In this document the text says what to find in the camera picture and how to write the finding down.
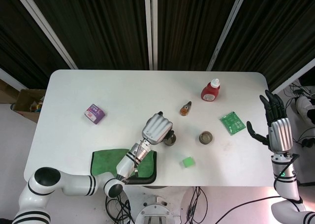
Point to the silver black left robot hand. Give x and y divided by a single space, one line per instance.
156 129

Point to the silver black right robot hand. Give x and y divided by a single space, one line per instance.
280 135

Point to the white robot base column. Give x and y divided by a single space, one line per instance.
155 209

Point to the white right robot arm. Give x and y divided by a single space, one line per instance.
285 189

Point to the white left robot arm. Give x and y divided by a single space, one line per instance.
73 182

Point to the dark cup beige inside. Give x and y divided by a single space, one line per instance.
205 137
170 143

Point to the small black floor device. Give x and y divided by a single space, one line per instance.
307 142

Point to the white black rounded object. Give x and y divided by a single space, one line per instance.
304 108

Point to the green foam cube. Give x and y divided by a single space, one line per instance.
188 162

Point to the green sachet packet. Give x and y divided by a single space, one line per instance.
232 123

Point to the green folded towel black trim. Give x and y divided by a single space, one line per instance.
103 162

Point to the purple tissue pack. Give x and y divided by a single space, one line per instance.
94 113

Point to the red sauce bottle white cap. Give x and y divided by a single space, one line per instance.
209 91

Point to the black pleated curtain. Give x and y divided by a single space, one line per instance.
98 24

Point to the cardboard box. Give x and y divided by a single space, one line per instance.
22 103

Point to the white frame post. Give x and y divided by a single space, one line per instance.
292 79
7 76
44 24
147 24
229 24

